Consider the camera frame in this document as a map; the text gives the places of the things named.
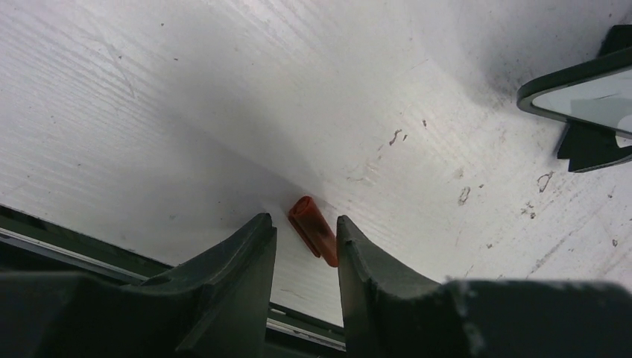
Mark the black base frame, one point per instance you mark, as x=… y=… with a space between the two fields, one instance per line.
x=32 y=244

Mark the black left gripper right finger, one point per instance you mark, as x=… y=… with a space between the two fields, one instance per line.
x=390 y=310

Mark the black framed whiteboard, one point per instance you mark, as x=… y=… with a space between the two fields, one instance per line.
x=593 y=99

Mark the red marker cap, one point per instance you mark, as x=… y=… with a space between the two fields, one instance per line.
x=308 y=221

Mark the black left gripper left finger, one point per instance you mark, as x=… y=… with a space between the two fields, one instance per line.
x=213 y=305

